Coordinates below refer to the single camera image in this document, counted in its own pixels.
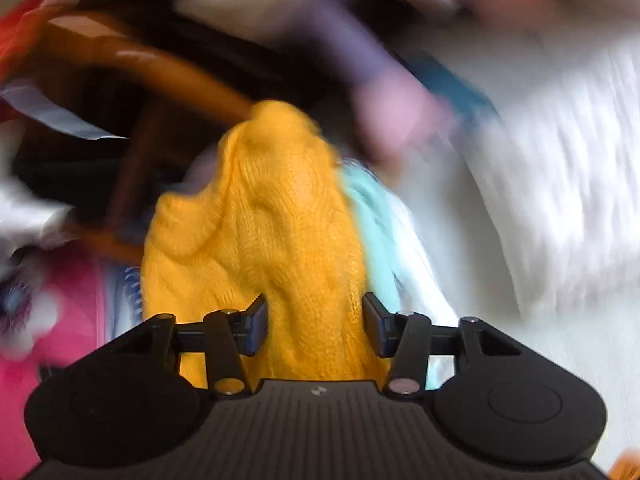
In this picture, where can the red orange cloth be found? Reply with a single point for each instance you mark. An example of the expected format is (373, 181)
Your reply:
(25, 30)

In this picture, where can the magenta printed cloth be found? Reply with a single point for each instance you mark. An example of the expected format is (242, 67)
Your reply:
(65, 340)

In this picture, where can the wooden chair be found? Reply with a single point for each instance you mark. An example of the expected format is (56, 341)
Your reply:
(150, 60)

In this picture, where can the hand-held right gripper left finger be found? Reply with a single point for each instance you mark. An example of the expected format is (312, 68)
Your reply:
(256, 327)

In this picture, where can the teal printed cloth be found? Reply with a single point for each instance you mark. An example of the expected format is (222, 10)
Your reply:
(370, 210)

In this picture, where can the white quilted garment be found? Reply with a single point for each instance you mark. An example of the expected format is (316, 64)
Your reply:
(575, 185)

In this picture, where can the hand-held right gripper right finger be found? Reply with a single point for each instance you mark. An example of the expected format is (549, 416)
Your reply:
(376, 327)

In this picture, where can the yellow knit sweater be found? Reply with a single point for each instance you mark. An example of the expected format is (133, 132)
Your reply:
(260, 220)

